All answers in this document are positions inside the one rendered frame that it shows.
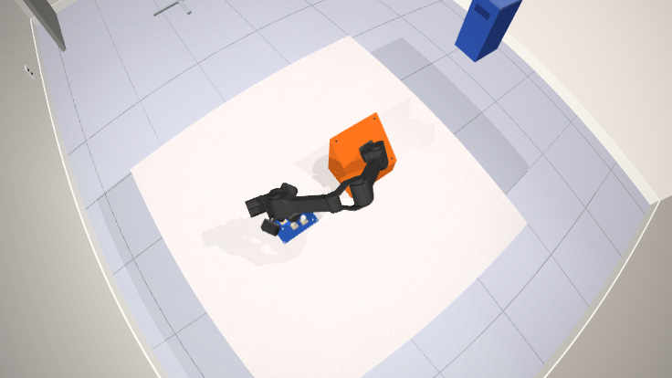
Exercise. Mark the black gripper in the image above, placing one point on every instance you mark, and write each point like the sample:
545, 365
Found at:
270, 226

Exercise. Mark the blue circuit board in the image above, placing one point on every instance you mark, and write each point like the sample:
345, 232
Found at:
290, 230

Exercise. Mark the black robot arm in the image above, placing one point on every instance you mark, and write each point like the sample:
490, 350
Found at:
280, 203

